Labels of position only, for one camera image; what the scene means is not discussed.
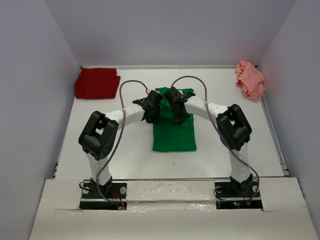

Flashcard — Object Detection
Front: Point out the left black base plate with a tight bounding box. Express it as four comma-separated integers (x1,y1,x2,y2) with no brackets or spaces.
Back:
79,181,128,211

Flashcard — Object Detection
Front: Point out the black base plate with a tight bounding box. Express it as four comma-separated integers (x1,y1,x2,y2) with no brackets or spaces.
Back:
213,181,263,210
79,181,128,211

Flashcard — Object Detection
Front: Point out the aluminium rail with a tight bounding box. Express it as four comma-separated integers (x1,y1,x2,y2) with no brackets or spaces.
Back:
109,176,291,182

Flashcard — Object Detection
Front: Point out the green t shirt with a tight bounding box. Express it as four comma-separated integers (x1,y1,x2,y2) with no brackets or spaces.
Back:
152,98,197,153

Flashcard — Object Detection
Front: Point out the pink t shirt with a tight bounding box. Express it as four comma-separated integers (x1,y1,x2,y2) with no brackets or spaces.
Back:
235,60,266,103

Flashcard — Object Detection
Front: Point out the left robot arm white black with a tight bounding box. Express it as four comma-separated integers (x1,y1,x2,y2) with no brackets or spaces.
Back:
78,90,163,198

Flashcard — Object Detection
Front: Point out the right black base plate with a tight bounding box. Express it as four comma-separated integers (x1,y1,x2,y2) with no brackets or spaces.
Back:
213,181,263,210

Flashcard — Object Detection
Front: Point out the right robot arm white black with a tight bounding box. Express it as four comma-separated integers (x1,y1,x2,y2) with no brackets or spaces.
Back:
164,87,253,200

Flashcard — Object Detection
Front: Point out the folded red t shirt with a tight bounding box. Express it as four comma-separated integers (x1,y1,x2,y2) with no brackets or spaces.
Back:
74,67,121,100

